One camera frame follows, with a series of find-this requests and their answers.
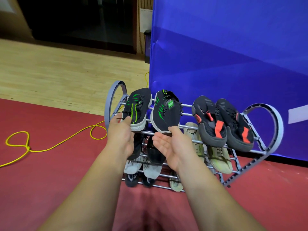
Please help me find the person's left forearm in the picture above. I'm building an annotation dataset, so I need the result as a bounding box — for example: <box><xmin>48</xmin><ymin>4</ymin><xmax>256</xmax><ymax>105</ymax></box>
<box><xmin>38</xmin><ymin>145</ymin><xmax>130</xmax><ymax>231</ymax></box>

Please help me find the blue banner backdrop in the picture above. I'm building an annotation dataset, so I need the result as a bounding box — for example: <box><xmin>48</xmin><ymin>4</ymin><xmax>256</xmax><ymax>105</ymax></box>
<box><xmin>148</xmin><ymin>0</ymin><xmax>308</xmax><ymax>162</ymax></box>

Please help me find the yellow cable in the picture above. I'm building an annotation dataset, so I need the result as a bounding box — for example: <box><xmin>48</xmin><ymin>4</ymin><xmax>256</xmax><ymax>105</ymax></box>
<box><xmin>0</xmin><ymin>72</ymin><xmax>150</xmax><ymax>168</ymax></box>

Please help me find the black green sneaker with tag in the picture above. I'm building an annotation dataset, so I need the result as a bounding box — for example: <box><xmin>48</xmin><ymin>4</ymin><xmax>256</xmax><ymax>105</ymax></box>
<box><xmin>150</xmin><ymin>90</ymin><xmax>184</xmax><ymax>135</ymax></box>

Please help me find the person's left hand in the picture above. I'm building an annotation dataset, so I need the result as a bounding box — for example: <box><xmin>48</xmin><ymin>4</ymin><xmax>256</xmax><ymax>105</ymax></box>
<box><xmin>107</xmin><ymin>113</ymin><xmax>135</xmax><ymax>158</ymax></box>

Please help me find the black red sneaker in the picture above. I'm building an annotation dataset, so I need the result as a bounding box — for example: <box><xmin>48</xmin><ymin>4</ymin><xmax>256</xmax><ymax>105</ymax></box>
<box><xmin>192</xmin><ymin>96</ymin><xmax>227</xmax><ymax>147</ymax></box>
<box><xmin>216</xmin><ymin>98</ymin><xmax>255</xmax><ymax>152</ymax></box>

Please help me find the tan slip-on shoe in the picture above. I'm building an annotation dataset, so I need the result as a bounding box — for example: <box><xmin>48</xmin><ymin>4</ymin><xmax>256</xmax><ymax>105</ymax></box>
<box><xmin>169</xmin><ymin>171</ymin><xmax>184</xmax><ymax>192</ymax></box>

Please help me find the dark glass door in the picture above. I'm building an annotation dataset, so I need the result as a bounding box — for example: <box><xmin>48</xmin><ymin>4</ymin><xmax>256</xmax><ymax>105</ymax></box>
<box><xmin>16</xmin><ymin>0</ymin><xmax>138</xmax><ymax>55</ymax></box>

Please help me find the grey white shoe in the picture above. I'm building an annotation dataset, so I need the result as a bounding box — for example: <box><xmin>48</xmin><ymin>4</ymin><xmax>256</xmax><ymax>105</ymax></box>
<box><xmin>124</xmin><ymin>156</ymin><xmax>144</xmax><ymax>175</ymax></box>
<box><xmin>143</xmin><ymin>161</ymin><xmax>163</xmax><ymax>180</ymax></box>

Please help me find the plain black shoe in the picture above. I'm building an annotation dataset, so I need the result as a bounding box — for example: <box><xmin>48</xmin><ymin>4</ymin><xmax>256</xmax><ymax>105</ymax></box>
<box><xmin>146</xmin><ymin>136</ymin><xmax>167</xmax><ymax>166</ymax></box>
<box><xmin>127</xmin><ymin>132</ymin><xmax>145</xmax><ymax>161</ymax></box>

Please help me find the grey heart-shaped shoe rack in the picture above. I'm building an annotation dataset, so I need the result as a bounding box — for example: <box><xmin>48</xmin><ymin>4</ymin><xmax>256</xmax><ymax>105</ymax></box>
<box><xmin>104</xmin><ymin>80</ymin><xmax>284</xmax><ymax>193</ymax></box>

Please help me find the person's right hand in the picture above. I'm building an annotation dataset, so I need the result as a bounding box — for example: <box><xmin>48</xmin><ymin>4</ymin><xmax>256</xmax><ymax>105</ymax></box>
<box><xmin>152</xmin><ymin>126</ymin><xmax>197</xmax><ymax>173</ymax></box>

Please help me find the black shoe with white print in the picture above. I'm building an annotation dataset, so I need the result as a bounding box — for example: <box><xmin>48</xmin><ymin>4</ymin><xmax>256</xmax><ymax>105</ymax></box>
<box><xmin>142</xmin><ymin>177</ymin><xmax>156</xmax><ymax>188</ymax></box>
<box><xmin>125</xmin><ymin>173</ymin><xmax>139</xmax><ymax>188</ymax></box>

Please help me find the white wall panel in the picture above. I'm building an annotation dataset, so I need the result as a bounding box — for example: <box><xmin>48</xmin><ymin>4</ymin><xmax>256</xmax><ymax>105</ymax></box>
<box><xmin>140</xmin><ymin>8</ymin><xmax>153</xmax><ymax>34</ymax></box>

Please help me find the person's right forearm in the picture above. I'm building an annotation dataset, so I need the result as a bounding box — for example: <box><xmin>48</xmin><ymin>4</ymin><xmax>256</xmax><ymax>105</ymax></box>
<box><xmin>176</xmin><ymin>155</ymin><xmax>265</xmax><ymax>231</ymax></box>

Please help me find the beige sneaker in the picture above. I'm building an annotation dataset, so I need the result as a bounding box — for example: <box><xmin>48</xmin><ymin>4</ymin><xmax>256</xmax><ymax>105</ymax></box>
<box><xmin>184</xmin><ymin>122</ymin><xmax>205</xmax><ymax>157</ymax></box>
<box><xmin>207</xmin><ymin>145</ymin><xmax>233</xmax><ymax>174</ymax></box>

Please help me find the black green-striped sneaker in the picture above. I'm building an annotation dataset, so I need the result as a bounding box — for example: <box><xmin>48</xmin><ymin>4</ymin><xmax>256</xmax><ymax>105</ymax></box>
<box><xmin>120</xmin><ymin>88</ymin><xmax>153</xmax><ymax>132</ymax></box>

